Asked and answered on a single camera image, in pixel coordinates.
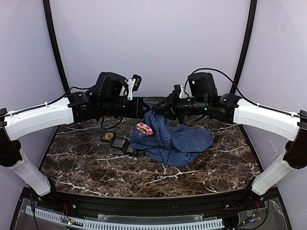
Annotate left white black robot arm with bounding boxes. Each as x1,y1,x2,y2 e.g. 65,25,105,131
0,72,146,196

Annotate left black frame post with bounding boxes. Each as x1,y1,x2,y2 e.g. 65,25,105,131
42,0,69,91

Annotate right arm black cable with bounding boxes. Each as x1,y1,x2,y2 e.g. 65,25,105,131
183,68,261,106

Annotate black display frame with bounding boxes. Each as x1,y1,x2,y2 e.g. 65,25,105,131
123,146,139,157
110,136,129,150
100,130,116,142

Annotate right black display frame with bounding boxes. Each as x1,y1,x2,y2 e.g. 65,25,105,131
123,146,139,157

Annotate pink flower brooch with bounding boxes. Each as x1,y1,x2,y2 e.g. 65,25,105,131
135,122,154,136

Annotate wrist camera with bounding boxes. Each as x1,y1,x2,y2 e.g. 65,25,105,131
119,74,142,101
174,84,189,99

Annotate left black display frame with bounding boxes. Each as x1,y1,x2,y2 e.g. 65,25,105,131
100,130,116,142

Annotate gold round brooch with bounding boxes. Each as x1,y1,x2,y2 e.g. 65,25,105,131
105,132,114,140

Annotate middle black display frame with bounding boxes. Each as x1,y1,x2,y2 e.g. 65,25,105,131
110,136,129,150

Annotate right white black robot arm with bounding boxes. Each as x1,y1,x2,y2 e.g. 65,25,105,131
153,68,307,196

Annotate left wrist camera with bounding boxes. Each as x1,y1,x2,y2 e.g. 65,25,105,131
119,74,142,101

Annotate blue checkered shirt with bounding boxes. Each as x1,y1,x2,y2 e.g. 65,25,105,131
130,109,213,167

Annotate black frame post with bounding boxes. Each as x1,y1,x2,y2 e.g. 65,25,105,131
230,0,258,94
42,0,69,91

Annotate black aluminium front rail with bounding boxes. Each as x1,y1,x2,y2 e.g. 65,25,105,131
59,190,243,217

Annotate white slotted cable duct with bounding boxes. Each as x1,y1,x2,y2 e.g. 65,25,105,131
22,206,225,230

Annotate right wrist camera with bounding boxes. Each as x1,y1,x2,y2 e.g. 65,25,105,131
174,84,189,99

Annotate right black frame post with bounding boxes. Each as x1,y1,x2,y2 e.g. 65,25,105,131
230,0,258,94

